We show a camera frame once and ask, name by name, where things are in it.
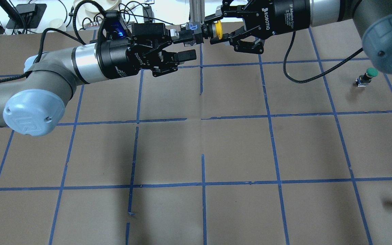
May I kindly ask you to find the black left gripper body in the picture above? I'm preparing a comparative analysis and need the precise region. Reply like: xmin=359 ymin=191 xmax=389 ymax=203
xmin=96 ymin=23 xmax=179 ymax=79

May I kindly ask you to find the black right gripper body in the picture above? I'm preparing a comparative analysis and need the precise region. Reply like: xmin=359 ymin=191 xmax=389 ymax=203
xmin=222 ymin=0 xmax=311 ymax=54

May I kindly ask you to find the yellow push button switch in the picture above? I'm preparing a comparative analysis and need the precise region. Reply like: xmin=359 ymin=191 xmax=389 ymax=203
xmin=186 ymin=20 xmax=223 ymax=45

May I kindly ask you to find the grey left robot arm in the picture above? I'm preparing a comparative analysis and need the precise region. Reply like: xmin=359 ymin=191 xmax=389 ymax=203
xmin=0 ymin=23 xmax=197 ymax=136

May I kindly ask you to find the black power adapter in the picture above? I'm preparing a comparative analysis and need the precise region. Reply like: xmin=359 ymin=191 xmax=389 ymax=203
xmin=143 ymin=5 xmax=154 ymax=23

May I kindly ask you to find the white paper cup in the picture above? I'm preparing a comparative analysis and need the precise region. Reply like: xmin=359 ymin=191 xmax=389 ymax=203
xmin=48 ymin=18 xmax=67 ymax=31

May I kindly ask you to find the aluminium frame post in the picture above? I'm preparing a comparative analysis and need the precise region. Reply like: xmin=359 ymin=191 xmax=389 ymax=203
xmin=189 ymin=0 xmax=205 ymax=24

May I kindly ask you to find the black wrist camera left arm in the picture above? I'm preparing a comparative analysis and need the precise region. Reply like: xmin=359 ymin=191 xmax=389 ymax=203
xmin=97 ymin=10 xmax=132 ymax=44

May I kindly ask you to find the black braided cable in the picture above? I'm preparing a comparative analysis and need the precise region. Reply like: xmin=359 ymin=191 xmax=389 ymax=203
xmin=0 ymin=0 xmax=106 ymax=89

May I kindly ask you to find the black camera stand base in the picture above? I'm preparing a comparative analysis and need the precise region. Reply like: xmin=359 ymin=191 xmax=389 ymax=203
xmin=3 ymin=3 xmax=47 ymax=29

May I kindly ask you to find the green push button switch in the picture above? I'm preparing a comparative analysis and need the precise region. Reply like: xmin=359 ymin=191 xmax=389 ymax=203
xmin=355 ymin=68 xmax=379 ymax=88

